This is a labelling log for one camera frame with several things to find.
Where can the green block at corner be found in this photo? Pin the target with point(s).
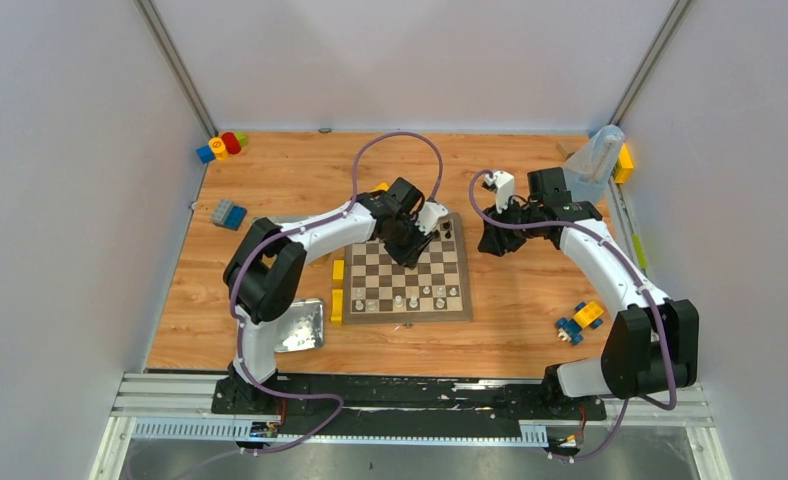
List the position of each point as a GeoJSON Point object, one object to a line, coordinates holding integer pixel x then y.
{"type": "Point", "coordinates": [241, 138]}

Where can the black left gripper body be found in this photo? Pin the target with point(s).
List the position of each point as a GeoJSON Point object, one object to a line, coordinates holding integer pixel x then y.
{"type": "Point", "coordinates": [406, 241]}

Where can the blue lego brick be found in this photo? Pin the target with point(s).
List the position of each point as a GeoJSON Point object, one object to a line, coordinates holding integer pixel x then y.
{"type": "Point", "coordinates": [234, 218]}

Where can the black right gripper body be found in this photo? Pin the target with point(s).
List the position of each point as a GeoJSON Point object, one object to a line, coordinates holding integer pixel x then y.
{"type": "Point", "coordinates": [508, 240]}

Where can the silver tin lid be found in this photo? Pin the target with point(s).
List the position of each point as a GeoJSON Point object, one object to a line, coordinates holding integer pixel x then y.
{"type": "Point", "coordinates": [301, 327]}

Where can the red cylinder block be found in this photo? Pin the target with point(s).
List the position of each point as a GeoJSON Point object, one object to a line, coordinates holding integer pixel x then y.
{"type": "Point", "coordinates": [231, 143]}

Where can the wooden chess board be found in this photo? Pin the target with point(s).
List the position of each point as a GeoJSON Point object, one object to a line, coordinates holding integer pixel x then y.
{"type": "Point", "coordinates": [443, 263]}

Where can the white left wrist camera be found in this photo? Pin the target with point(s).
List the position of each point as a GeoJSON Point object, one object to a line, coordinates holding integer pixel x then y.
{"type": "Point", "coordinates": [429, 216]}

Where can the small yellow rectangular block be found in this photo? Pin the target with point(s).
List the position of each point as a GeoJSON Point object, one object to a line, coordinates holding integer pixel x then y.
{"type": "Point", "coordinates": [338, 271]}

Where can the yellow arch block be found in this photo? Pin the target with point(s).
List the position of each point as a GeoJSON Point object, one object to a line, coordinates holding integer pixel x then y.
{"type": "Point", "coordinates": [337, 306]}

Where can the yellow cylinder block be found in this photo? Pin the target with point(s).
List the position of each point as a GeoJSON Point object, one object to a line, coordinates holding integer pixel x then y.
{"type": "Point", "coordinates": [218, 148]}

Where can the clear blue plastic container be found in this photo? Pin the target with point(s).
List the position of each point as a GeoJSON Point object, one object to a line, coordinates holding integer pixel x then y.
{"type": "Point", "coordinates": [587, 171]}

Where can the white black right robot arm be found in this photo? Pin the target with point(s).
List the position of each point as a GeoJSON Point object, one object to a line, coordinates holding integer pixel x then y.
{"type": "Point", "coordinates": [652, 347]}

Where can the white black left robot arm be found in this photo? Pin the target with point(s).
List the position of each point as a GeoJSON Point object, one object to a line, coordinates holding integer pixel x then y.
{"type": "Point", "coordinates": [264, 273]}

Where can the gray lego brick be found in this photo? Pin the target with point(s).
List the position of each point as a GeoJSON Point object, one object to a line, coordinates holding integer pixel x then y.
{"type": "Point", "coordinates": [221, 212]}

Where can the blue cube block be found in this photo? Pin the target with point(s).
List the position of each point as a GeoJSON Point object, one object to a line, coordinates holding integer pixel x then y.
{"type": "Point", "coordinates": [205, 154]}

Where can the yellow block at right wall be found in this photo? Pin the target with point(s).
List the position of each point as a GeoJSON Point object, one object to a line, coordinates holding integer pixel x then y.
{"type": "Point", "coordinates": [624, 167]}

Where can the yellow blue toy car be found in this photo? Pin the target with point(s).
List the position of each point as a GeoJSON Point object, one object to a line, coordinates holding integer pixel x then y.
{"type": "Point", "coordinates": [587, 316]}

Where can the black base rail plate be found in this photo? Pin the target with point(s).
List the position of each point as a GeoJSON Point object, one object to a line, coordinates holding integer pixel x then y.
{"type": "Point", "coordinates": [400, 407]}

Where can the gold tin with white pieces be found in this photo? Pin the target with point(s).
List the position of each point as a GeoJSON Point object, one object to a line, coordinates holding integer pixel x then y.
{"type": "Point", "coordinates": [283, 219]}

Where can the black chess pieces row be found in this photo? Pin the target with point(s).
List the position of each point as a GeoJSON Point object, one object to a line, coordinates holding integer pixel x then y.
{"type": "Point", "coordinates": [444, 230]}

